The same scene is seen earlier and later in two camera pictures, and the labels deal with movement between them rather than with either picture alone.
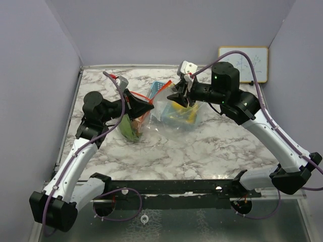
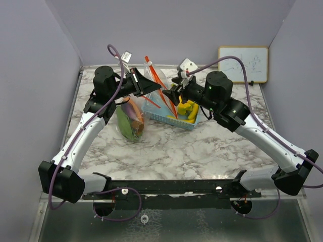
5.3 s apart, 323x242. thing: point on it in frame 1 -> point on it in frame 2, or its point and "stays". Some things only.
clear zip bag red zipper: (170, 117) -> (157, 99)
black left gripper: (134, 106) -> (144, 86)
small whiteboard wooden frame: (259, 56) stays
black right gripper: (181, 88) stays
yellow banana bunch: (193, 111) stays
